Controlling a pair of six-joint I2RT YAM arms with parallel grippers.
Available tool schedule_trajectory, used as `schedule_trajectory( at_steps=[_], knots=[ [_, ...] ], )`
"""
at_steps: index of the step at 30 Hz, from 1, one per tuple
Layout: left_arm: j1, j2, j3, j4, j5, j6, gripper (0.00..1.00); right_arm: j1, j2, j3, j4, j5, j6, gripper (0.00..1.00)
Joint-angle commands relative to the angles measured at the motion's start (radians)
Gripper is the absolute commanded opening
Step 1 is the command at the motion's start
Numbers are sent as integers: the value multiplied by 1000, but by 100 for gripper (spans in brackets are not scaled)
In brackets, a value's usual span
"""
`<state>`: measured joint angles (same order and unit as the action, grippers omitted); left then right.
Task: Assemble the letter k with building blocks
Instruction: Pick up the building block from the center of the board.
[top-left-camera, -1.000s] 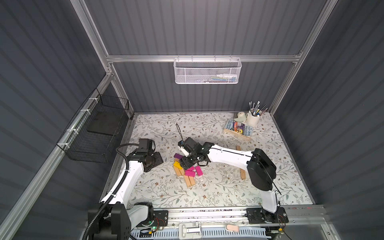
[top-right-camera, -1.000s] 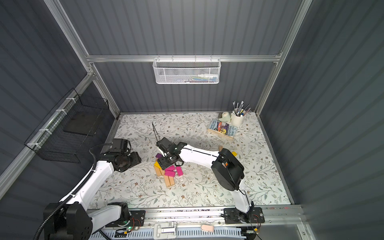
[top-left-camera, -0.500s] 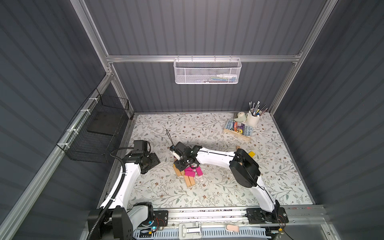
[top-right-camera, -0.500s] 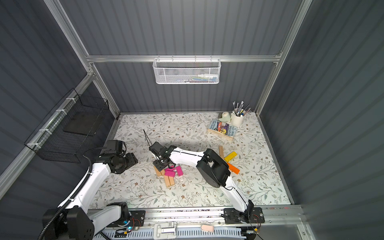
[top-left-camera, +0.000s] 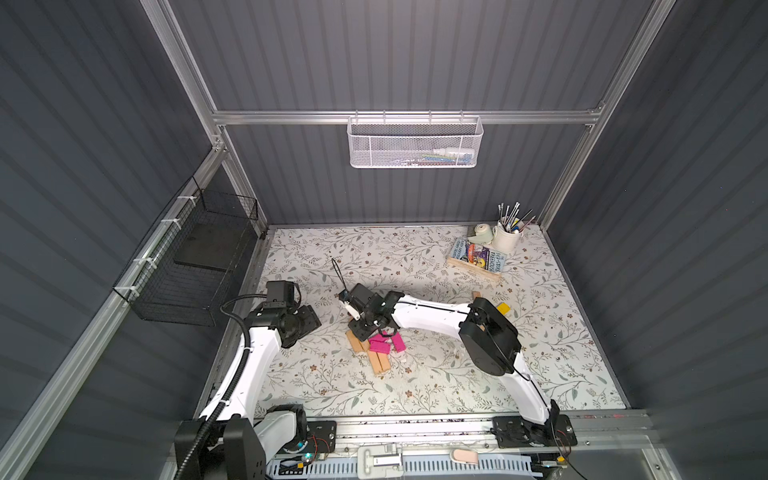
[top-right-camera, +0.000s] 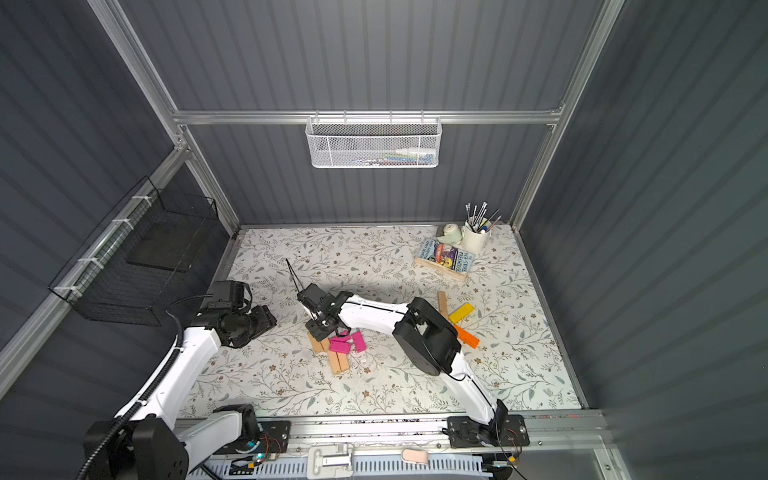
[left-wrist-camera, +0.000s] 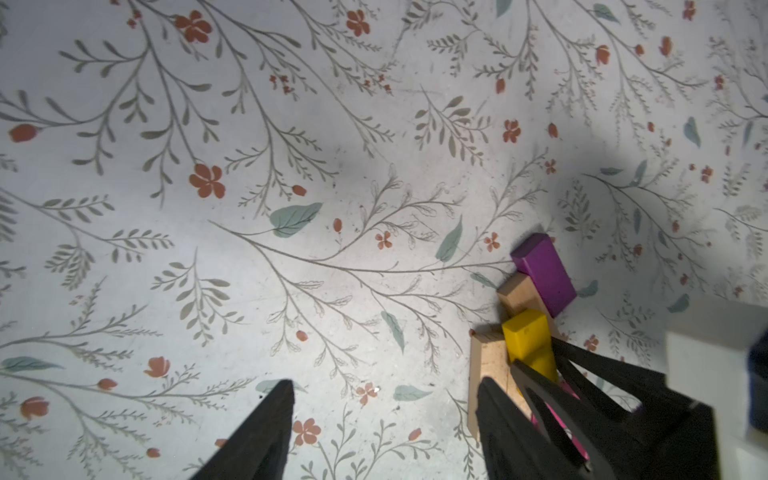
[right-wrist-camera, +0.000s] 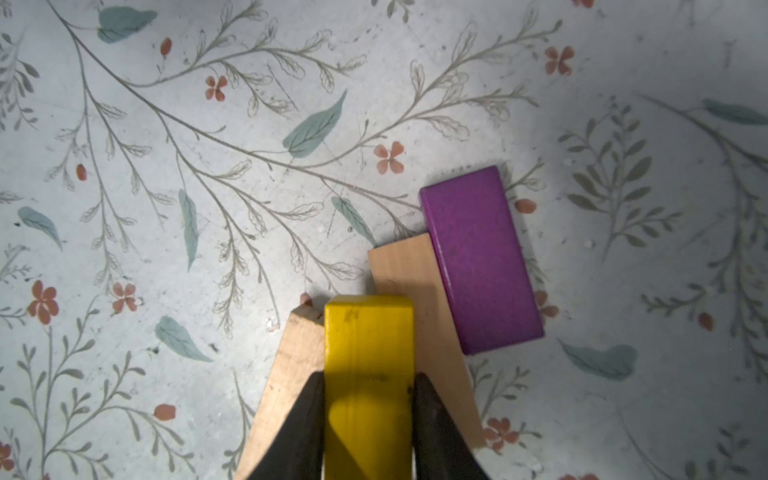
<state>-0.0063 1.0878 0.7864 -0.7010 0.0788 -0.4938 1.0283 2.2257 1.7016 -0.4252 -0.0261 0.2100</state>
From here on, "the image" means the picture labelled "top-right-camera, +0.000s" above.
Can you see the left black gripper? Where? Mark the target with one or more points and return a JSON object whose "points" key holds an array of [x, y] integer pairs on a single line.
{"points": [[261, 321]]}

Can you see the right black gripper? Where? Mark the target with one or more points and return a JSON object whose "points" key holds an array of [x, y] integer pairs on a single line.
{"points": [[324, 323]]}

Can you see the natural wood block long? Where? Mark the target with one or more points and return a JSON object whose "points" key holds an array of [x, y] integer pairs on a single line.
{"points": [[442, 303]]}

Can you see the orange block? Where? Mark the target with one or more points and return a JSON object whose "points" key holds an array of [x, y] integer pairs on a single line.
{"points": [[466, 337]]}

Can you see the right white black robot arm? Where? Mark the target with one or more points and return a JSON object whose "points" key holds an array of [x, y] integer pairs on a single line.
{"points": [[428, 340]]}

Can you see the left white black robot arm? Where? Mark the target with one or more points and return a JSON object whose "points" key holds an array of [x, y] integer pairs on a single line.
{"points": [[140, 441]]}

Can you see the natural wood block pair upper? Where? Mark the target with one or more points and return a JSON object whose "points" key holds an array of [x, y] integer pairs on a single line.
{"points": [[319, 346]]}

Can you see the natural wood block pair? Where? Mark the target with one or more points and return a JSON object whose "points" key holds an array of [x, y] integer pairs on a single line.
{"points": [[319, 346], [339, 362]]}

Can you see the magenta block lower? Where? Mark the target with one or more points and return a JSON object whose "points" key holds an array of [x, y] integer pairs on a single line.
{"points": [[341, 347]]}

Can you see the magenta block right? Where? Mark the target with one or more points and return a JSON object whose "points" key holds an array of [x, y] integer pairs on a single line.
{"points": [[358, 342]]}

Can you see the white tape roll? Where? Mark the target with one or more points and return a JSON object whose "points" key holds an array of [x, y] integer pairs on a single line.
{"points": [[450, 234]]}

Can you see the white pen cup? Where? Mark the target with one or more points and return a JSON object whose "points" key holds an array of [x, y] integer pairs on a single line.
{"points": [[473, 242]]}

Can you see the pink eraser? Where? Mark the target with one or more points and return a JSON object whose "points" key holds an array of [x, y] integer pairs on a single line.
{"points": [[415, 456]]}

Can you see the black wire side basket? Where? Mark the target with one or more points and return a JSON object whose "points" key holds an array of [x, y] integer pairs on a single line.
{"points": [[145, 259]]}

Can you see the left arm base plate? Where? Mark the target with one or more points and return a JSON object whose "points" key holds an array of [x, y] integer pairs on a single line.
{"points": [[272, 438]]}

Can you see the white wire wall basket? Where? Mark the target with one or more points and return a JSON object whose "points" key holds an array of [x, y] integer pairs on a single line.
{"points": [[348, 145]]}

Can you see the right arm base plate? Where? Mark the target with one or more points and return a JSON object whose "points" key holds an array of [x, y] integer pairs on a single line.
{"points": [[463, 432]]}

